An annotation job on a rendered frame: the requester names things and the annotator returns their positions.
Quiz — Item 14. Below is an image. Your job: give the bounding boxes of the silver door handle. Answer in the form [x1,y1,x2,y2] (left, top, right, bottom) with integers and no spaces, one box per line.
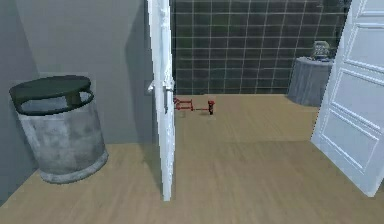
[147,79,176,115]

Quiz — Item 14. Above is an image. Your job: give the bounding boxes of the white panelled room door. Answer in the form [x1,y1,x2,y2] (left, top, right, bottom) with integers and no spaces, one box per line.
[310,0,384,198]

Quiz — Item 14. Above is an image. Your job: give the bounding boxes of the grey checked object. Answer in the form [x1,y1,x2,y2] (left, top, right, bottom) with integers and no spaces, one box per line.
[312,40,332,62]

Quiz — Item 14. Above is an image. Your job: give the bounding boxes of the grey round table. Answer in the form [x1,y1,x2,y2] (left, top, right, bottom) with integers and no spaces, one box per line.
[286,56,335,108]

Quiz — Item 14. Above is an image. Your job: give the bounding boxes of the grey bin with black lid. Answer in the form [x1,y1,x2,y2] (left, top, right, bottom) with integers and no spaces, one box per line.
[8,75,110,185]

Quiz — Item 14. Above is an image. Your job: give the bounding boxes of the red dumbbell rack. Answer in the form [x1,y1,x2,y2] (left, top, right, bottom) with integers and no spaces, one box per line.
[173,96,216,116]

